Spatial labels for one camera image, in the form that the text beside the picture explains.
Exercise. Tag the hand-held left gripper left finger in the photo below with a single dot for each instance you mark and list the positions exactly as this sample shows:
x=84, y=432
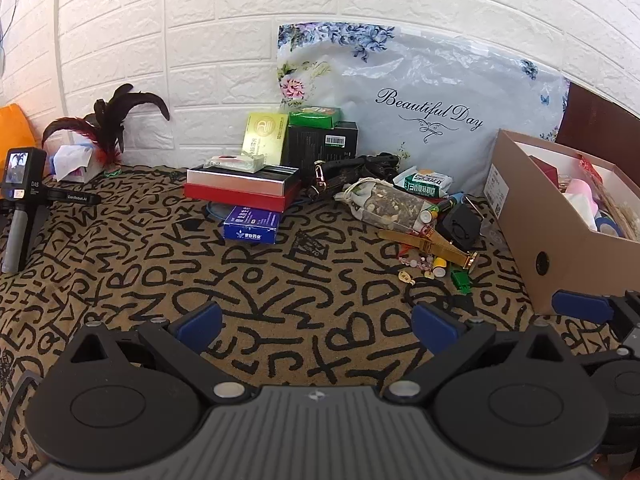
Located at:
x=202, y=322

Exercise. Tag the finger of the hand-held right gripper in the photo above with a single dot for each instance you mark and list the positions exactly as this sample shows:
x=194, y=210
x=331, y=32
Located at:
x=582, y=305

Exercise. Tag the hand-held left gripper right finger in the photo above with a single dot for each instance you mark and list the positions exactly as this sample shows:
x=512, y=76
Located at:
x=435, y=325

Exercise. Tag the cardboard box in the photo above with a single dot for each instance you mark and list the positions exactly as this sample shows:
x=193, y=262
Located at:
x=540, y=225

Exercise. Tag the letter-patterned brown desktop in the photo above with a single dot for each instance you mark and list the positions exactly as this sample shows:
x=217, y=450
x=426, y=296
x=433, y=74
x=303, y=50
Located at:
x=150, y=270

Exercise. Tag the green plastic clip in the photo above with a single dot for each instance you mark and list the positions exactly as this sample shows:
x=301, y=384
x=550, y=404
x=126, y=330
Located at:
x=462, y=281

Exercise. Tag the small gold charm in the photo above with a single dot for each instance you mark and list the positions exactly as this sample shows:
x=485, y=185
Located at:
x=405, y=276

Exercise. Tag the gold watch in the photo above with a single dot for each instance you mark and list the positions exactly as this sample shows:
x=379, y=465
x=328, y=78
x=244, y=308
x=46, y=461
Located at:
x=435, y=247

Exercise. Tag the small black cube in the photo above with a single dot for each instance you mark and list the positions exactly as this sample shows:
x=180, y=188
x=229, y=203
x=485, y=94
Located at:
x=460, y=227

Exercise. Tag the dried straw bundle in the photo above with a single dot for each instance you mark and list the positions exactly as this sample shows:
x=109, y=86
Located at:
x=625, y=207

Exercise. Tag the blue medicine box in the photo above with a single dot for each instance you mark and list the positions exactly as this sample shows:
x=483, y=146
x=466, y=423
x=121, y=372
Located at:
x=252, y=225

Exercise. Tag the pink roll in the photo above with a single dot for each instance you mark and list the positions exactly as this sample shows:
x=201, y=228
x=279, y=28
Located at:
x=582, y=192

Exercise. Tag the red and silver gift box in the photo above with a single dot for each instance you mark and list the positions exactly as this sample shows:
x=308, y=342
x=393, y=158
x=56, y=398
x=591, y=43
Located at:
x=235, y=195

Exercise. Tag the red knot ornament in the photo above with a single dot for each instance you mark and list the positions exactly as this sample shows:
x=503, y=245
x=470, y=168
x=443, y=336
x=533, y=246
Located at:
x=590, y=167

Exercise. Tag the small red box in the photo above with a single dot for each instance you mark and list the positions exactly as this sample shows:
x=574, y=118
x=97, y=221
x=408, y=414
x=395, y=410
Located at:
x=545, y=170

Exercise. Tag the green and white gum pack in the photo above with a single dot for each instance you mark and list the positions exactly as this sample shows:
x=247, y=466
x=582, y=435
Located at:
x=425, y=183

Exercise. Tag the small white box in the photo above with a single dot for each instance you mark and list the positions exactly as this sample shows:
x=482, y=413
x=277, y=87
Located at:
x=235, y=164

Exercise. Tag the dark brown wooden board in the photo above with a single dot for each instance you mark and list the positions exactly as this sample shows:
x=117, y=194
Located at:
x=605, y=115

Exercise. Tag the yellow box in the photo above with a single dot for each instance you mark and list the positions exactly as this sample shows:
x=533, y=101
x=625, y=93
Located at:
x=265, y=135

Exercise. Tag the black box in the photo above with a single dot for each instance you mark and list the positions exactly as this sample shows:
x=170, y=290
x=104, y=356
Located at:
x=310, y=147

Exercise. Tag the tissue pack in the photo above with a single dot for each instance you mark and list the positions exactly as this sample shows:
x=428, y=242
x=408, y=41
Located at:
x=70, y=160

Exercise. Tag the black and red feathers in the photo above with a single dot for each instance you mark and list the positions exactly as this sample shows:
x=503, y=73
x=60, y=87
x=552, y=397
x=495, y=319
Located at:
x=107, y=125

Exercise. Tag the green box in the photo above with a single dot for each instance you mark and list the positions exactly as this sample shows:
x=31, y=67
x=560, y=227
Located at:
x=312, y=119

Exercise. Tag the white floral plastic bag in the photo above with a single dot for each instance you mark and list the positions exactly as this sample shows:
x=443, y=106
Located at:
x=425, y=75

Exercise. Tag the orange bag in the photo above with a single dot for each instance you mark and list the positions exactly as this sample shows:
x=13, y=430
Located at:
x=15, y=127

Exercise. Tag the black action camera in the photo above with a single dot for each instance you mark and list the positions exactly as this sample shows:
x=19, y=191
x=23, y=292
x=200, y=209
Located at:
x=22, y=172

